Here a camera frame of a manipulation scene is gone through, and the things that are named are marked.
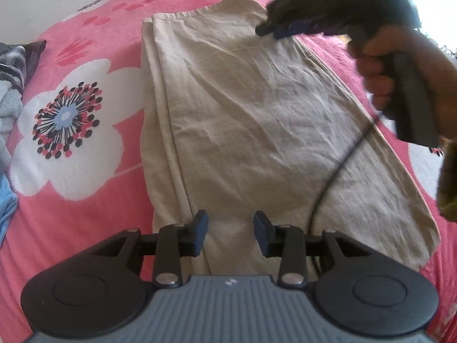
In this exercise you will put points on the beige pants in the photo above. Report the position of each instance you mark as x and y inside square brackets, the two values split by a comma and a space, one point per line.
[250, 114]

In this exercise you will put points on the plaid cloth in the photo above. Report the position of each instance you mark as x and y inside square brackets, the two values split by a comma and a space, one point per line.
[14, 60]

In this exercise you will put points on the person's right forearm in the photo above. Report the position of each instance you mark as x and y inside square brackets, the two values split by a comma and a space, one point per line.
[450, 182]

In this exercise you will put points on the person's right hand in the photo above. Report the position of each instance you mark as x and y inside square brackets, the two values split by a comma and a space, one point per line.
[439, 89]

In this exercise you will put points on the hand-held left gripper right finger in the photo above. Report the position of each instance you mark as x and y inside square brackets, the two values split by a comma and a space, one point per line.
[260, 230]

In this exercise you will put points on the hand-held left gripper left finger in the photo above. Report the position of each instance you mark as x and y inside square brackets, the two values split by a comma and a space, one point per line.
[200, 228]

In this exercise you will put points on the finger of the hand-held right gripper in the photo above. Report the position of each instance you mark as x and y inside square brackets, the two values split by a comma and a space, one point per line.
[285, 28]

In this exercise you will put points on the pink floral blanket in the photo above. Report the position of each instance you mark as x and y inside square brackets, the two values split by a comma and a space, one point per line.
[89, 221]

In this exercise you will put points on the light blue shirt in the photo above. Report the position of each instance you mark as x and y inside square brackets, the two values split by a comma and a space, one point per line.
[5, 203]

